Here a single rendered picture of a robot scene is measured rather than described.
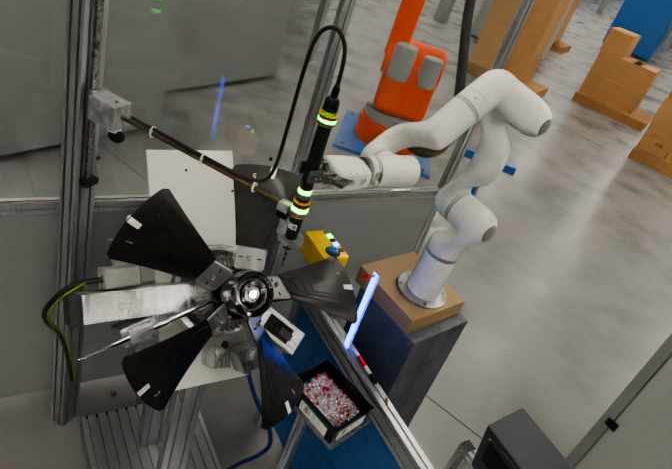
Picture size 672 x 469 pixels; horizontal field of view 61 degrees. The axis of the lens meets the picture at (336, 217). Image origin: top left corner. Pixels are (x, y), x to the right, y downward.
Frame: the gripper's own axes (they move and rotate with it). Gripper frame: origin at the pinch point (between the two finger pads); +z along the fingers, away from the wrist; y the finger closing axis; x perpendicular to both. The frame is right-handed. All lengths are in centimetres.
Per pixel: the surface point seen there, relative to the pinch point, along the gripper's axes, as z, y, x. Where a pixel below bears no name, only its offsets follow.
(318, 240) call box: -34, 31, -49
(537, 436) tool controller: -37, -65, -31
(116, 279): 39, 14, -41
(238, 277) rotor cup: 13.2, -1.9, -30.2
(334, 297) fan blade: -17.2, -5.1, -39.5
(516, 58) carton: -636, 484, -108
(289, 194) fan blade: -4.1, 12.6, -15.3
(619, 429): -179, -44, -115
